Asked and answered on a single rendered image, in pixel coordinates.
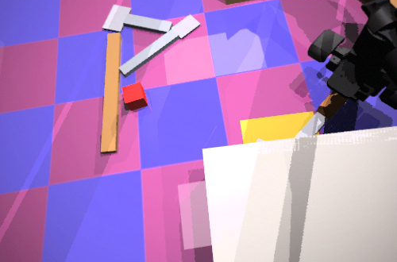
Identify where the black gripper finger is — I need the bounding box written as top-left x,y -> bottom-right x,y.
326,48 -> 347,72
370,90 -> 380,97

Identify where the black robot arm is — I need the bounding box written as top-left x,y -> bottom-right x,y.
326,0 -> 397,102

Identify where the red cube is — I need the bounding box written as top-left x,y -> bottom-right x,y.
122,83 -> 148,111

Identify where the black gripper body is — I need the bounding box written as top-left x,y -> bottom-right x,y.
307,29 -> 397,110

